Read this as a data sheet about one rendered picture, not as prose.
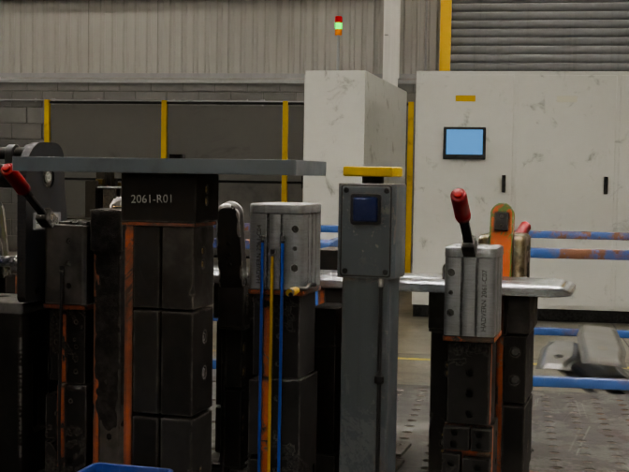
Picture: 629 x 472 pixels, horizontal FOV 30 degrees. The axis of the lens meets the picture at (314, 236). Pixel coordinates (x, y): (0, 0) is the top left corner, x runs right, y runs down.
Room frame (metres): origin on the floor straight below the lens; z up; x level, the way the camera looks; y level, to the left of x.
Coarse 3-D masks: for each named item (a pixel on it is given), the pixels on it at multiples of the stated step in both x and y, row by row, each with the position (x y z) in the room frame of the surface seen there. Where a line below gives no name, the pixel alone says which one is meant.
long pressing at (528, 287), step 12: (216, 276) 1.71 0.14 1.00; (324, 276) 1.68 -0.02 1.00; (336, 276) 1.68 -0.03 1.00; (408, 276) 1.75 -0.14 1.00; (420, 276) 1.75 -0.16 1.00; (432, 276) 1.75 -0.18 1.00; (504, 276) 1.77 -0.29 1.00; (408, 288) 1.64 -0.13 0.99; (420, 288) 1.63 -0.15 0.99; (432, 288) 1.63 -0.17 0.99; (444, 288) 1.62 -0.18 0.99; (504, 288) 1.60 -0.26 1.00; (516, 288) 1.60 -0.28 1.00; (528, 288) 1.59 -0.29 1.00; (540, 288) 1.59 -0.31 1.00; (552, 288) 1.59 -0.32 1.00; (564, 288) 1.60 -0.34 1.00
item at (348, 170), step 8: (344, 168) 1.38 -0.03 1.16; (352, 168) 1.38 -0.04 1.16; (360, 168) 1.38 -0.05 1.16; (368, 168) 1.38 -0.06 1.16; (376, 168) 1.37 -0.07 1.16; (384, 168) 1.37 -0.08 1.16; (392, 168) 1.37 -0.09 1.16; (400, 168) 1.41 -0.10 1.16; (360, 176) 1.38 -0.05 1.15; (368, 176) 1.38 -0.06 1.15; (376, 176) 1.37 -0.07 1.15; (384, 176) 1.37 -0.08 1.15; (392, 176) 1.37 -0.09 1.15; (400, 176) 1.41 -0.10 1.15
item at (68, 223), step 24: (48, 240) 1.62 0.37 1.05; (72, 240) 1.61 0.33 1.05; (48, 264) 1.62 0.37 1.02; (72, 264) 1.61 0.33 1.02; (48, 288) 1.62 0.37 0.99; (72, 288) 1.61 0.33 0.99; (72, 312) 1.62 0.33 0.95; (72, 336) 1.62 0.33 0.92; (72, 360) 1.62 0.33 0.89; (72, 384) 1.62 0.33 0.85; (48, 408) 1.63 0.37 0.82; (72, 408) 1.62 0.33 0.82; (48, 432) 1.63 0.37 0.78; (72, 432) 1.62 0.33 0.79; (48, 456) 1.63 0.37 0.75; (72, 456) 1.62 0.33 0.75
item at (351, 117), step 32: (320, 96) 9.67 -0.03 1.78; (352, 96) 9.61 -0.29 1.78; (384, 96) 10.54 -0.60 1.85; (320, 128) 9.66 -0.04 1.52; (352, 128) 9.61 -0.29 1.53; (384, 128) 10.57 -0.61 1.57; (320, 160) 9.66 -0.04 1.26; (352, 160) 9.61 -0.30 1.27; (384, 160) 10.60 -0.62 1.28; (320, 192) 9.66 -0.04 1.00
